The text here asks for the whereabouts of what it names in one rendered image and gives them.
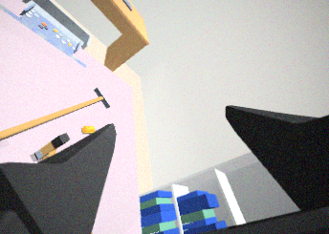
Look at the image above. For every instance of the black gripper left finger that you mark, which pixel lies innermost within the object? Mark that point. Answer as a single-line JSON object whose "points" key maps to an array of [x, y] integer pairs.
{"points": [[60, 194]]}

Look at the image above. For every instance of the long scraper with wooden handle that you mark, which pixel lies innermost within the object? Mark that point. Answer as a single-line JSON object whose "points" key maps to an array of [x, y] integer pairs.
{"points": [[25, 126]]}

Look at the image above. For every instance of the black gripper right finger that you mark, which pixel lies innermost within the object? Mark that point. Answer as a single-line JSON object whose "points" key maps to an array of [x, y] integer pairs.
{"points": [[294, 149]]}

